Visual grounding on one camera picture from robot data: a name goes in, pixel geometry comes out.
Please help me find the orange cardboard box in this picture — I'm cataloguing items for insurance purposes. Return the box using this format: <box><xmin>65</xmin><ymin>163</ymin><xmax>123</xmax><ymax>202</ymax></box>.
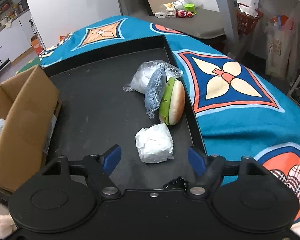
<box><xmin>31</xmin><ymin>35</ymin><xmax>44</xmax><ymax>55</ymax></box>

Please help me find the blue patterned blanket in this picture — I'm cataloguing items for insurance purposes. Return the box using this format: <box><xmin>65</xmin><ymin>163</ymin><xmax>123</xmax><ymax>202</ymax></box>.
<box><xmin>39</xmin><ymin>16</ymin><xmax>300</xmax><ymax>222</ymax></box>

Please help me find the red plastic basket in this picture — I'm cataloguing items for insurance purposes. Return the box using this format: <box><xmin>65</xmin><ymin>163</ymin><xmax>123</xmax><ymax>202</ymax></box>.
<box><xmin>236</xmin><ymin>3</ymin><xmax>263</xmax><ymax>35</ymax></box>

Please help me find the clear bag white stuffing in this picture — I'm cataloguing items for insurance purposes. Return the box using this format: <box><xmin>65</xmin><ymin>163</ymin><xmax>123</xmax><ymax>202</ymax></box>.
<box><xmin>123</xmin><ymin>60</ymin><xmax>183</xmax><ymax>94</ymax></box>

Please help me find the white kitchen cabinet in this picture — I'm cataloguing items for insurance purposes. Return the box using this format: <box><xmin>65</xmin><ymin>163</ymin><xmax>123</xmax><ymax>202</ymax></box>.
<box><xmin>0</xmin><ymin>9</ymin><xmax>34</xmax><ymax>63</ymax></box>

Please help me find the red plush toy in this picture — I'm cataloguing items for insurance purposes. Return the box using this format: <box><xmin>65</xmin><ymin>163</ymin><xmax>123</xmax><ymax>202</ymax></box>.
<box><xmin>176</xmin><ymin>10</ymin><xmax>193</xmax><ymax>18</ymax></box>

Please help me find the white soft bundle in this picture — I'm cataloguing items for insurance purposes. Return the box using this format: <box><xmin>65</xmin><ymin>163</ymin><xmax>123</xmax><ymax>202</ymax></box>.
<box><xmin>135</xmin><ymin>123</ymin><xmax>174</xmax><ymax>164</ymax></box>

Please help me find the brown cardboard box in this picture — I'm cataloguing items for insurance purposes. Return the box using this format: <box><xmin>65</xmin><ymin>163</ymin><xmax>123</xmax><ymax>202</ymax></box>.
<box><xmin>0</xmin><ymin>66</ymin><xmax>61</xmax><ymax>193</ymax></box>

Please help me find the blue denim plush toy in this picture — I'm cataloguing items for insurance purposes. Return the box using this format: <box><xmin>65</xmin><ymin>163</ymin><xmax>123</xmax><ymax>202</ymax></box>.
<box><xmin>145</xmin><ymin>67</ymin><xmax>167</xmax><ymax>119</ymax></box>

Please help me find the green plastic cup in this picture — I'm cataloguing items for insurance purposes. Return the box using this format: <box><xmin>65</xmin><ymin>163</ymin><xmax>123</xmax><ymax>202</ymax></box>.
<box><xmin>184</xmin><ymin>3</ymin><xmax>197</xmax><ymax>15</ymax></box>

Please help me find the white tote bag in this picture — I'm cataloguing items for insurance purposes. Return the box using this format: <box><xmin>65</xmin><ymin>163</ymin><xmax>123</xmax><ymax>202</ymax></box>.
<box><xmin>264</xmin><ymin>14</ymin><xmax>296</xmax><ymax>79</ymax></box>

